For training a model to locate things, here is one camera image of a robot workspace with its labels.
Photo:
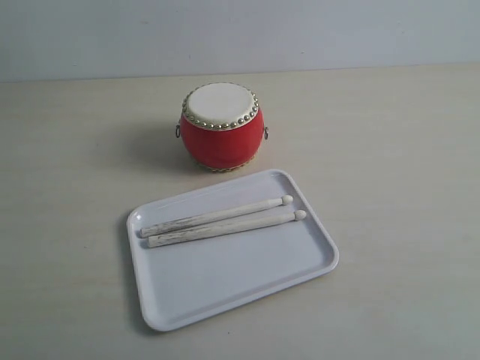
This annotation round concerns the small red drum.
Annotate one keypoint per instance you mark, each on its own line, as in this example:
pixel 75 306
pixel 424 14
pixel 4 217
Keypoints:
pixel 221 125

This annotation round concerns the white wooden drumstick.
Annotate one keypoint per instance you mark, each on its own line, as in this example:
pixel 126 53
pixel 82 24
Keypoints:
pixel 200 219
pixel 236 226

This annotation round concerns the white plastic tray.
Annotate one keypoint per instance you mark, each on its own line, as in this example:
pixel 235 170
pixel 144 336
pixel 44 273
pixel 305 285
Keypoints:
pixel 184 283

